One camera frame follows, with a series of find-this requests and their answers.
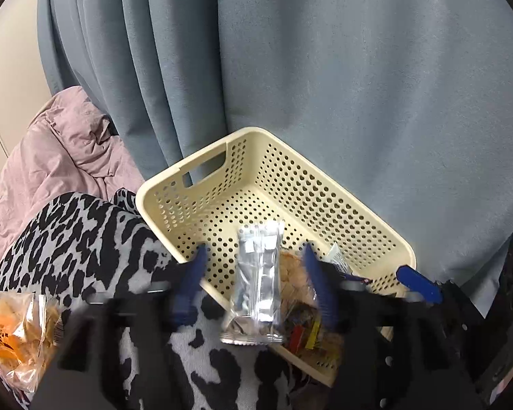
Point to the leopard print blanket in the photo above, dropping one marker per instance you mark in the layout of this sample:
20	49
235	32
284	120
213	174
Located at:
89	243

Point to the blue curtain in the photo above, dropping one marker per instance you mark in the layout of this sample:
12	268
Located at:
325	72

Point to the cream perforated plastic basket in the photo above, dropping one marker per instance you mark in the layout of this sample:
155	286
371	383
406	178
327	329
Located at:
282	179

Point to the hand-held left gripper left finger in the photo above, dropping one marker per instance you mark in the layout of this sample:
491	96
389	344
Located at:
193	284

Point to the clear bag of orange chips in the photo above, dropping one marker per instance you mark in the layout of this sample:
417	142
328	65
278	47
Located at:
21	341

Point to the silver yellow snack packet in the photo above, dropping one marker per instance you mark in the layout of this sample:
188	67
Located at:
312	335

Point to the clear bag of pale biscuits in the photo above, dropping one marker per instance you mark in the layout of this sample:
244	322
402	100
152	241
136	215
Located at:
293	277

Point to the pink duvet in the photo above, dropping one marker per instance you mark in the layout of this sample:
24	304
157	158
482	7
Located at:
60	158

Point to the white red striped cracker packet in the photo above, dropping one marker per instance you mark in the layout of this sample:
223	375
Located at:
337	258

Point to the blue cracker packet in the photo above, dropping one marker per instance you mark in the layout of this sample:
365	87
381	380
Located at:
359	279

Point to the silver foil snack packet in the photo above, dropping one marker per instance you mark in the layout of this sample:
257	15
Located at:
256	282

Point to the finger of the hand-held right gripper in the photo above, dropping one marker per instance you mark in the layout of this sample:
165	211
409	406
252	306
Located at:
419	284

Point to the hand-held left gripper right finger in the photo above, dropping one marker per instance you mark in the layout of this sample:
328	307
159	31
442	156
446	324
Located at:
320	284

